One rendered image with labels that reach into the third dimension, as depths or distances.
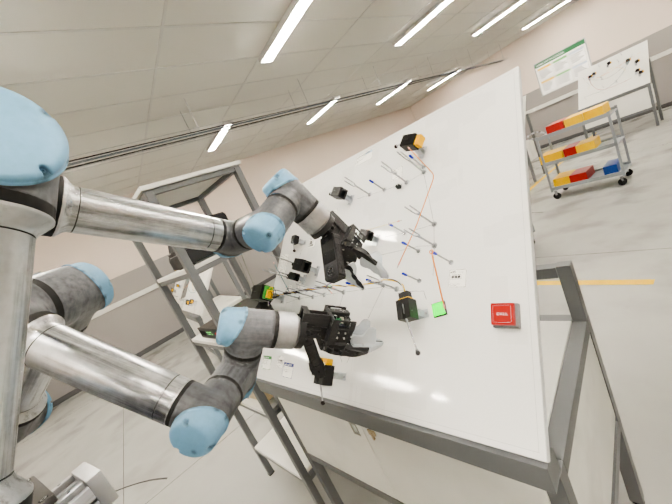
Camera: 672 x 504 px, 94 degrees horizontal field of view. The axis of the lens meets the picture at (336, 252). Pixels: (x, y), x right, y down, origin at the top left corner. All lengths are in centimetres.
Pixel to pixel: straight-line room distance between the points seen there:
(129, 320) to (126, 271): 106
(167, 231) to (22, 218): 25
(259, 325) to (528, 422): 58
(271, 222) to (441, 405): 61
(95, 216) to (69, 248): 762
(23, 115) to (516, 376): 90
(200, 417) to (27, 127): 42
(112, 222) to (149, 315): 758
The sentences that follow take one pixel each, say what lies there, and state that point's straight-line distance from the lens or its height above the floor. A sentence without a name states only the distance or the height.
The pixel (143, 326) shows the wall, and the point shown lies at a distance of 820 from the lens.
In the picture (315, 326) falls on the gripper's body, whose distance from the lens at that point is 67.
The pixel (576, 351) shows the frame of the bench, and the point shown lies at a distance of 118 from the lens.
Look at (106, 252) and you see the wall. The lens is 819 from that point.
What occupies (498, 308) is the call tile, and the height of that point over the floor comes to 111.
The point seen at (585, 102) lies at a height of 97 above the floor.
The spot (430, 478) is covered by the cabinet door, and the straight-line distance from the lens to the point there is 119.
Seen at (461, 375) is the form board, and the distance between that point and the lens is 88.
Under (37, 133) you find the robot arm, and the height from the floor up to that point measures 169.
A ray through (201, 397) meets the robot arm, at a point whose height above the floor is 129.
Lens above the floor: 150
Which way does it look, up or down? 10 degrees down
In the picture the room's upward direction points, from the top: 25 degrees counter-clockwise
